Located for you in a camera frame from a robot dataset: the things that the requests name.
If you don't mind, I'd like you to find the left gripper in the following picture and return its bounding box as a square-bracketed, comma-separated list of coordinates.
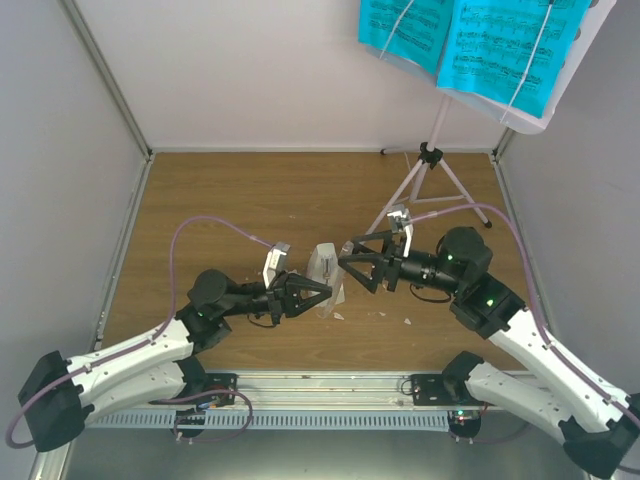
[220, 269, 332, 323]

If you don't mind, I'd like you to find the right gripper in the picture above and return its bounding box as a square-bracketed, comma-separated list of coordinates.
[338, 229, 464, 295]

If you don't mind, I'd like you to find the clear metronome cover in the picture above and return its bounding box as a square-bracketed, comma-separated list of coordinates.
[306, 241, 353, 320]

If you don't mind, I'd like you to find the white metronome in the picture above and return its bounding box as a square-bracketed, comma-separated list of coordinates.
[307, 243, 340, 298]

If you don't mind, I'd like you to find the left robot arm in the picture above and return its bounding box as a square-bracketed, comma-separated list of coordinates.
[17, 269, 333, 452]

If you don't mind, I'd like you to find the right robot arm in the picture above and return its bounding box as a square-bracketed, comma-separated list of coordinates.
[338, 227, 639, 479]

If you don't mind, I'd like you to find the left blue sheet music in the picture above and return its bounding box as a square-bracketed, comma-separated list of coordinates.
[358, 0, 454, 74]

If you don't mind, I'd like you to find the blue sheet music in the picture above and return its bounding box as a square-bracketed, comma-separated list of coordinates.
[358, 0, 454, 74]
[437, 1, 590, 118]

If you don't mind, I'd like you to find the right blue sheet music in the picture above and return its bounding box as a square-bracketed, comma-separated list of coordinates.
[437, 1, 590, 118]

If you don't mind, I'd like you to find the pink music stand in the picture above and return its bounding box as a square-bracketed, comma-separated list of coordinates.
[365, 1, 615, 228]

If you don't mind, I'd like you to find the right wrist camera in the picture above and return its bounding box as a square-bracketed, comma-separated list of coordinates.
[386, 204, 414, 258]

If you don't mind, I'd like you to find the aluminium rail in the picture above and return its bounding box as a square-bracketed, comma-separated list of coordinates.
[199, 370, 501, 409]

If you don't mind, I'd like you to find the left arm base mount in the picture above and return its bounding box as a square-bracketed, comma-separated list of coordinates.
[168, 373, 238, 437]

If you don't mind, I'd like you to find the grey slotted cable duct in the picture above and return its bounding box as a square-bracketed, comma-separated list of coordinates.
[92, 409, 449, 432]

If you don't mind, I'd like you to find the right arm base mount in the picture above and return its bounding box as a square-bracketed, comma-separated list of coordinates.
[399, 373, 504, 445]

